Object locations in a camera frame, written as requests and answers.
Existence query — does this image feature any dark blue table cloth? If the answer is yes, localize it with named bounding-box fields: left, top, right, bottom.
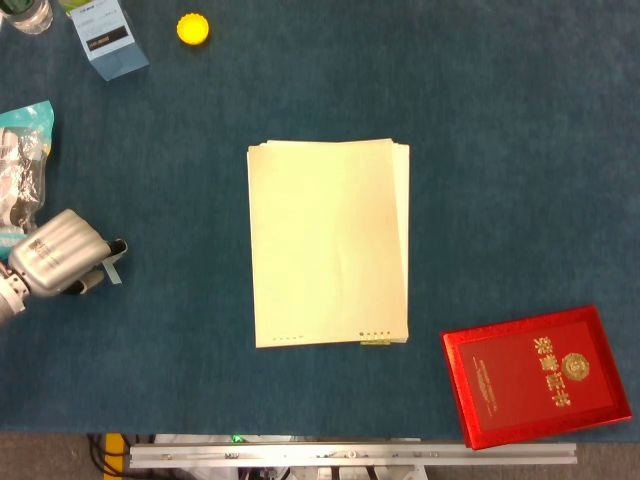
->
left=0, top=0, right=640, bottom=446

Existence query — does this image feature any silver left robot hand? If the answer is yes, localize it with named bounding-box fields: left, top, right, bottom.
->
left=7, top=208, right=129, bottom=300

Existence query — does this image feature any teal plastic snack bag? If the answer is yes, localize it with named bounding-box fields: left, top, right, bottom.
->
left=0, top=100, right=56, bottom=251

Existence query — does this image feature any aluminium profile rail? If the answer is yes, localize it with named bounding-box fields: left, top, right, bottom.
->
left=128, top=442, right=579, bottom=469

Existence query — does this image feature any pale yellow paper stack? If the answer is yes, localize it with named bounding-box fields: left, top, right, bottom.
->
left=246, top=138, right=411, bottom=349

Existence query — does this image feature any red certificate folder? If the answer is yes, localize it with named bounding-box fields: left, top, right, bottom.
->
left=439, top=304, right=634, bottom=451

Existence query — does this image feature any black cable bundle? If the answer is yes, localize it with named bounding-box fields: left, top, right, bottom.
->
left=87, top=433, right=109, bottom=476

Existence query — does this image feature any yellow bottle cap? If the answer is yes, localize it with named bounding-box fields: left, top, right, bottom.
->
left=176, top=13, right=211, bottom=47

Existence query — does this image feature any blue cardboard carton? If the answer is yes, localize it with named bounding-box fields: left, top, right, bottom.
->
left=68, top=0, right=151, bottom=82

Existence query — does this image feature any clear glass cup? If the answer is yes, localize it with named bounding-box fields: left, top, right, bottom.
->
left=0, top=0, right=54, bottom=35

